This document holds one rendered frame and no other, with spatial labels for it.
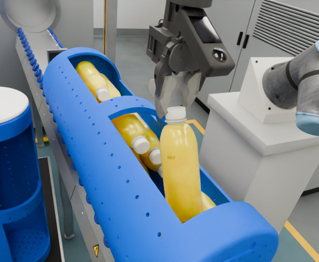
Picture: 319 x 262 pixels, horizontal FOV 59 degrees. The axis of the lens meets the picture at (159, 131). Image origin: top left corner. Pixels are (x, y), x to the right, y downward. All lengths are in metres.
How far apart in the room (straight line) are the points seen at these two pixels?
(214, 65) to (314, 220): 2.19
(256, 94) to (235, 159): 0.22
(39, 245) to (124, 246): 1.25
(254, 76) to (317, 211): 1.79
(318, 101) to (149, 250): 0.51
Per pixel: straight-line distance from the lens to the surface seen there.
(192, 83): 0.51
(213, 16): 3.19
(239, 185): 1.00
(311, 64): 0.84
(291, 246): 2.24
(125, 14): 5.74
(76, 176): 0.96
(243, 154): 0.95
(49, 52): 1.53
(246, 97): 1.00
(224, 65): 0.41
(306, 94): 0.80
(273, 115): 0.95
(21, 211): 1.34
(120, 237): 0.54
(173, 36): 0.47
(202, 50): 0.41
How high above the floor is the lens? 1.58
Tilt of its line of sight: 33 degrees down
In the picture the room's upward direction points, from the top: 8 degrees clockwise
